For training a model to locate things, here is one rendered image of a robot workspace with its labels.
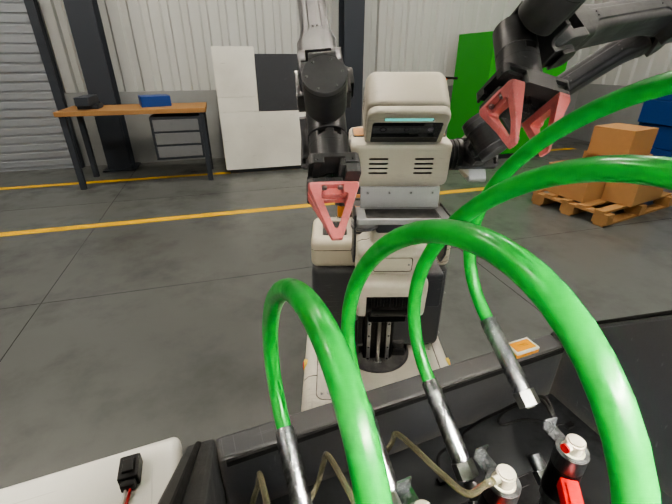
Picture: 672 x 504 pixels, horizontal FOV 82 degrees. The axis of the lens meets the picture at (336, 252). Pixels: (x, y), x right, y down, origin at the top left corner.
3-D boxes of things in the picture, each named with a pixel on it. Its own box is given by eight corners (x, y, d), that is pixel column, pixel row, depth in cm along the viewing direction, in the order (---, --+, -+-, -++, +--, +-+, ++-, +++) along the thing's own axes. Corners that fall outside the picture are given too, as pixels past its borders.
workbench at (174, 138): (77, 190, 460) (48, 98, 413) (93, 175, 520) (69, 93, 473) (215, 180, 498) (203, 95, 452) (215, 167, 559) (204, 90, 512)
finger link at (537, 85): (580, 143, 48) (569, 83, 51) (533, 131, 46) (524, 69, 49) (539, 170, 54) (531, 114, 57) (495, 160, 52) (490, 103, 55)
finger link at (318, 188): (312, 235, 48) (307, 168, 51) (310, 252, 55) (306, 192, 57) (365, 232, 49) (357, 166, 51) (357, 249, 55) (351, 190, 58)
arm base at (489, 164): (494, 140, 110) (452, 140, 109) (506, 126, 102) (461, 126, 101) (496, 168, 108) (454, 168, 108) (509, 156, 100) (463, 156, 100)
